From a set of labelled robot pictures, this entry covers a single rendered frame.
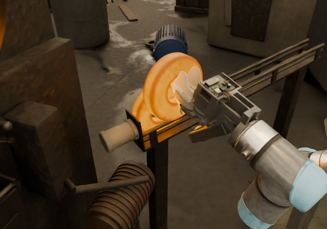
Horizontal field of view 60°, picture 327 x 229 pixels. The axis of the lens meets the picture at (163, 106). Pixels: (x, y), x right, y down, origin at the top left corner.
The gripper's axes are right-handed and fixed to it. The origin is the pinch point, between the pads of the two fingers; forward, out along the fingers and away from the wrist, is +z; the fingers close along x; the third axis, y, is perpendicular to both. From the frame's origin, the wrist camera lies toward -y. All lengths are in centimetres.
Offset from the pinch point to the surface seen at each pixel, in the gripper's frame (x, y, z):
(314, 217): -42, -47, -42
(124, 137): 9.4, -18.1, 3.6
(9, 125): 34.3, 6.5, -1.8
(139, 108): 4.0, -12.2, 5.8
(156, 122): -1.0, -18.2, 3.6
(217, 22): -189, -91, 124
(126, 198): 13.5, -31.7, -5.3
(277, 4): -203, -53, 80
